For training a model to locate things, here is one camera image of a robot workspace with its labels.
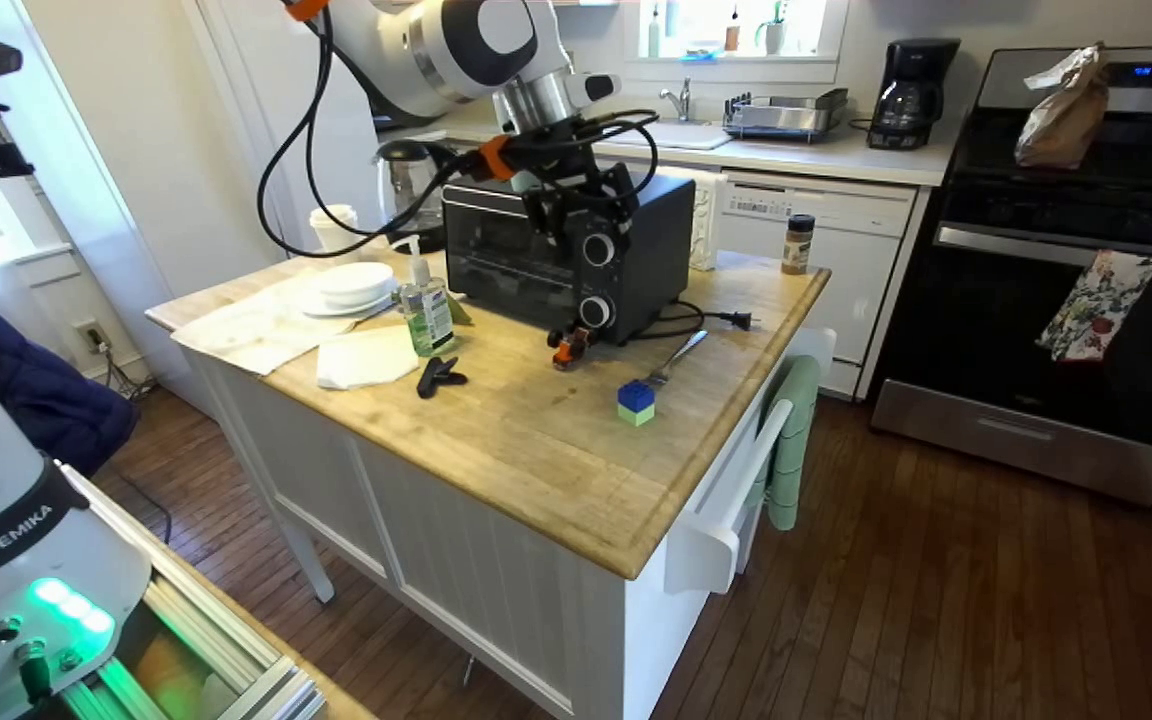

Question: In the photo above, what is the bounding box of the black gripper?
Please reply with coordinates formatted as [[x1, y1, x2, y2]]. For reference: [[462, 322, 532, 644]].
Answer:
[[502, 115, 634, 245]]

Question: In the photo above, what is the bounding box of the black oven knob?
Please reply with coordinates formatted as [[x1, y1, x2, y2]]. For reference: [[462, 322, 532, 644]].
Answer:
[[577, 297, 612, 326], [578, 232, 616, 267]]

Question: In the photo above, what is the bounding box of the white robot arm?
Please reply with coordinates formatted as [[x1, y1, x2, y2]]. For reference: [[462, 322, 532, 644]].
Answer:
[[281, 0, 634, 239]]

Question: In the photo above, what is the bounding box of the black toaster oven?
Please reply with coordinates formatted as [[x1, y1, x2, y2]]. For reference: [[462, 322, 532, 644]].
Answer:
[[445, 177, 695, 344]]

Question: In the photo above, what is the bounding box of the white kitchen sink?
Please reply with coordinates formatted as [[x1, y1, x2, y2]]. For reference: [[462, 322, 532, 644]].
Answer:
[[645, 118, 726, 152]]

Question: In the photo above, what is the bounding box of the chrome faucet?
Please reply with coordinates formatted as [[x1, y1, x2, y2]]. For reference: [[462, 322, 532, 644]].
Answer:
[[660, 81, 695, 123]]

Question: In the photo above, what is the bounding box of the small red black object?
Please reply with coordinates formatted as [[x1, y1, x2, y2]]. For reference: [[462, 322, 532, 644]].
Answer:
[[551, 326, 587, 368]]

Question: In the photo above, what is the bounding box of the green hand soap bottle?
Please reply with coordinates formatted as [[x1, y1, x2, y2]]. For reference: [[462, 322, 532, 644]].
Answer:
[[399, 237, 453, 354]]

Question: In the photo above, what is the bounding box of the blue dish brush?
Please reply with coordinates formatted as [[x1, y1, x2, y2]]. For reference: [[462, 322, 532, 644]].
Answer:
[[616, 326, 707, 428]]

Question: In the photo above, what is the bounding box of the spice shaker jar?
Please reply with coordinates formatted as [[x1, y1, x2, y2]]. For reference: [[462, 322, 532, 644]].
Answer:
[[781, 210, 815, 276]]

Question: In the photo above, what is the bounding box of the black binder clip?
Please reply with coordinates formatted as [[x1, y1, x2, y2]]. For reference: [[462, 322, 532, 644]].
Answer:
[[416, 354, 468, 399]]

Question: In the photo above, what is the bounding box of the grey dish rack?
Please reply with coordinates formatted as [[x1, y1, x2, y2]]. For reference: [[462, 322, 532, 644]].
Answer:
[[723, 86, 848, 143]]

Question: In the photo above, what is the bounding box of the white plate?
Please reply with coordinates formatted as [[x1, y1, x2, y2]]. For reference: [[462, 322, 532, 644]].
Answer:
[[300, 265, 397, 321]]

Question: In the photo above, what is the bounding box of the white folded napkin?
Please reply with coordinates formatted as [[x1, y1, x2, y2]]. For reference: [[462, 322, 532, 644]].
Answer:
[[315, 322, 419, 392]]

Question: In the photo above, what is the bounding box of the white dishwasher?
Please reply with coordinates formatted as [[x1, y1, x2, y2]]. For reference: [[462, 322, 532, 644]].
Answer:
[[707, 172, 917, 399]]

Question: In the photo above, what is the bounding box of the green hanging towel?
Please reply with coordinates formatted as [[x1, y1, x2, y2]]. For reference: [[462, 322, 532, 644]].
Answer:
[[762, 354, 819, 533]]

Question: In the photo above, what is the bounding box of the white paper towel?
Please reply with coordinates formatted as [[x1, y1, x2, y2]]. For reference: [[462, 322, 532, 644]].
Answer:
[[171, 281, 344, 376]]

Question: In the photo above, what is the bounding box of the black coffee maker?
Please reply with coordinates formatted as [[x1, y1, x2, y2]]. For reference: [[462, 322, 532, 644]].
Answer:
[[867, 35, 957, 152]]

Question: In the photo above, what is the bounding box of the black kitchen stove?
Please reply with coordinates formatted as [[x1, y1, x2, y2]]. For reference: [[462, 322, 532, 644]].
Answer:
[[871, 43, 1152, 507]]

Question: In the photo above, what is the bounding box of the brown paper bag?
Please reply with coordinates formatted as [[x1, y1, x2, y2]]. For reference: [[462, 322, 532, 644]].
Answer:
[[1010, 43, 1107, 166]]

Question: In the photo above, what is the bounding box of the floral dish towel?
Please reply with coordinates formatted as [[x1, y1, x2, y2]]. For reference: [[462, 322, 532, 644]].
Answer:
[[1034, 250, 1152, 364]]

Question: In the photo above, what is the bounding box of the blue jacket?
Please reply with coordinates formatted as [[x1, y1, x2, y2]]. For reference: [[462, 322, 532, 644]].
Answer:
[[0, 314, 137, 474]]

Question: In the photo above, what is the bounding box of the black power cord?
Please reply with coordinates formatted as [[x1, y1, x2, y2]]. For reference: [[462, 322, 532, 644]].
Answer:
[[612, 298, 756, 344]]

